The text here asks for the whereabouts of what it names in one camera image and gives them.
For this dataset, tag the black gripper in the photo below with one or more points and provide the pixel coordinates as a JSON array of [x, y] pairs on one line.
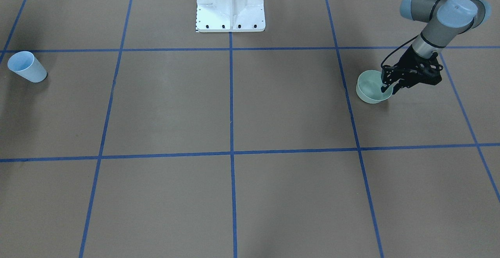
[[408, 61]]

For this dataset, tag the mint green bowl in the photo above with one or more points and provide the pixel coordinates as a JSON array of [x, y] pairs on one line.
[[369, 87]]

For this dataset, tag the light blue plastic cup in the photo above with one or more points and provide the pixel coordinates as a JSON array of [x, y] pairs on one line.
[[26, 65]]

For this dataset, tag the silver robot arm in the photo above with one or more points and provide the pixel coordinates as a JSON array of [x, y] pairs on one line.
[[445, 19]]

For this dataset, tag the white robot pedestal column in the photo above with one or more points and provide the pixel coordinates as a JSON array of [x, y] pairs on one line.
[[230, 16]]

